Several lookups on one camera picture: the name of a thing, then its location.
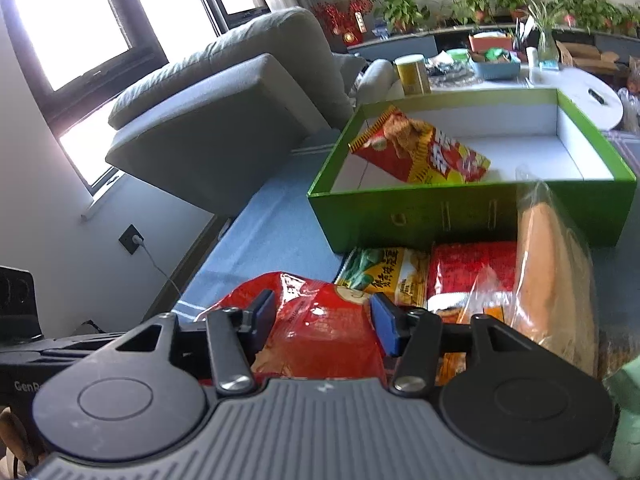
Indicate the green yellow snack packet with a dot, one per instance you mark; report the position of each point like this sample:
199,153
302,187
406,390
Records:
395,275

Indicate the spider plant in glass vase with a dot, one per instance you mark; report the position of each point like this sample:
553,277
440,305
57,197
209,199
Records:
545,35

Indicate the bread loaf in clear bag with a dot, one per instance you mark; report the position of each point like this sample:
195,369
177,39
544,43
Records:
550,270

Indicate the orange snack packet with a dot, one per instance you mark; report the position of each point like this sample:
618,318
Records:
452,367

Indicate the red box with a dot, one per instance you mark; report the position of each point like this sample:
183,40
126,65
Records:
490,42

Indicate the dark framed window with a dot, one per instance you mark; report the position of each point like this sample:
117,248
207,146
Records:
65,15

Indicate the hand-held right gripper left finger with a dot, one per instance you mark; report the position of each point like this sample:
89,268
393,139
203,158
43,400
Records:
262,312

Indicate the potted green plant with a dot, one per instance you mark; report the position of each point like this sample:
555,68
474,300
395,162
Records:
595,10
485,2
400,10

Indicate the blue mat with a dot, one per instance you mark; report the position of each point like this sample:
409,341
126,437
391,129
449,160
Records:
270,230

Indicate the black wall socket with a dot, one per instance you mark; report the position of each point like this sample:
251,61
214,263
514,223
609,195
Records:
130,239

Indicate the white round table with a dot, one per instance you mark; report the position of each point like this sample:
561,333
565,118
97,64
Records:
575,85

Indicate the short black pen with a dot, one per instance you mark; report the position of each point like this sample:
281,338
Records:
596,97

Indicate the grey sofa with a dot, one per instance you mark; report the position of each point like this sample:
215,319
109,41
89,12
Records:
210,125

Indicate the red foil snack packet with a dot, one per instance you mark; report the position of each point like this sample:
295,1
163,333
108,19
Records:
470,265

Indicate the green cardboard box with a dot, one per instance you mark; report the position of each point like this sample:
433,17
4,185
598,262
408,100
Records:
400,220

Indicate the grey television cabinet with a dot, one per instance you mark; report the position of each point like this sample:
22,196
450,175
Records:
390,47

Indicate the blue tray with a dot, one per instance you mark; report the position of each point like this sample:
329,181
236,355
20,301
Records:
495,70

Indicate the white bottle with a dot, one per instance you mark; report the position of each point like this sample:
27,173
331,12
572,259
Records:
531,57

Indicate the open cardboard box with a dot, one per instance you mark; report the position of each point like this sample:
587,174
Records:
590,55

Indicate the red yellow chip bag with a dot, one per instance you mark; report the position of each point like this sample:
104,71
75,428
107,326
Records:
425,152

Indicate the white pillow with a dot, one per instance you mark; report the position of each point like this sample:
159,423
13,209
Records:
375,80

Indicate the red crinkled chips bag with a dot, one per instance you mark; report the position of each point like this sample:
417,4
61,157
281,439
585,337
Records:
320,330

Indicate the clear plastic bag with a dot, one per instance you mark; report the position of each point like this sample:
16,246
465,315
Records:
631,95

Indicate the yellow canister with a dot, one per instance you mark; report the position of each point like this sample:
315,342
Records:
412,77

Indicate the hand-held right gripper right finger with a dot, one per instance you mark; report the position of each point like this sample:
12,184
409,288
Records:
384,325

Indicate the mint green object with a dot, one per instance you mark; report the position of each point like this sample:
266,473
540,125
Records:
625,410

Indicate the red flower decoration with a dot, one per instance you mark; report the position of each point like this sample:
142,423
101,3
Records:
345,10

